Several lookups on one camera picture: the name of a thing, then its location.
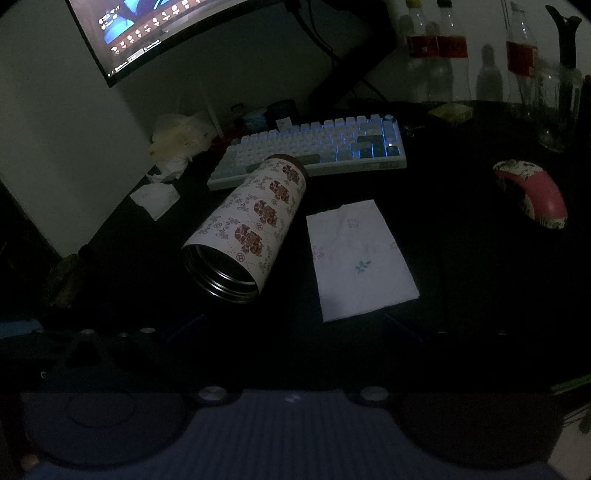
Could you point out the pink patterned container lid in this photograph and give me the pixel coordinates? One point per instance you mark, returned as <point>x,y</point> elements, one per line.
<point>538,194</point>

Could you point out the black cap clear bottle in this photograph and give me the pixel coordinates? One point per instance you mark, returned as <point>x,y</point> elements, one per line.
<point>455,50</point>

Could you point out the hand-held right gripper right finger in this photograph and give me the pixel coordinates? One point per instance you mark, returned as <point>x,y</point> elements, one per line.
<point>402,326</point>

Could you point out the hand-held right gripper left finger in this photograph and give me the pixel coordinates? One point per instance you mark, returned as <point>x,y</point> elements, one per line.
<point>184,325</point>

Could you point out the black monitor stand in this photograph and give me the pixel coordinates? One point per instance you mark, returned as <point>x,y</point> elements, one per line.
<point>344,69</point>

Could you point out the yellow sponge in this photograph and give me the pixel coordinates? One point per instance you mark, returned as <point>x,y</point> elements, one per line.
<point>450,113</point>

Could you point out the dark jar with white label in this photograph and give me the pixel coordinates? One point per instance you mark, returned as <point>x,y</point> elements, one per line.
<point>282,110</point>

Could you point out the crumpled white tissue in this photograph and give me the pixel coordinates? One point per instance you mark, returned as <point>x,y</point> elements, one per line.
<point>168,167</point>

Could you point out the tall clear bottle red label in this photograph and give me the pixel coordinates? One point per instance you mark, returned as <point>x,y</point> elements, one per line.
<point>521,55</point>

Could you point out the folded white paper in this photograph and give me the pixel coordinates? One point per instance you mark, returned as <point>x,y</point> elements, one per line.
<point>154,199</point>

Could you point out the curved computer monitor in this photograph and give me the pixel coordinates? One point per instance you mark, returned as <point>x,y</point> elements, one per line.
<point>152,32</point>

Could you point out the blue patterned cup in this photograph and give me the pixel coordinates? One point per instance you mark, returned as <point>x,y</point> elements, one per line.
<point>255,121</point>

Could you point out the crumpled plastic bag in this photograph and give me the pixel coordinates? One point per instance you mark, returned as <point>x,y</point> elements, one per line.
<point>182,134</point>

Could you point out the floral patterned tin container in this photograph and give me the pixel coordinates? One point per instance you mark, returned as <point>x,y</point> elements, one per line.
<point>251,217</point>

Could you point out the white backlit keyboard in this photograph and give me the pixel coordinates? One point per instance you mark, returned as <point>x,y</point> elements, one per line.
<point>318,143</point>

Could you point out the clear drinking glass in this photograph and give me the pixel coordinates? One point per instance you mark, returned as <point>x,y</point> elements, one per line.
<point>556,115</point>

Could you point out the black forked tool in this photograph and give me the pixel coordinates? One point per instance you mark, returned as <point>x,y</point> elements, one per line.
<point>567,37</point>

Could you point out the white printed tissue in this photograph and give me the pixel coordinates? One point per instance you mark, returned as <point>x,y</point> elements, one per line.
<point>360,258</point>

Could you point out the yellow cap clear bottle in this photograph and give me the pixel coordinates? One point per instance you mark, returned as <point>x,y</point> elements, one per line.
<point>418,50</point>

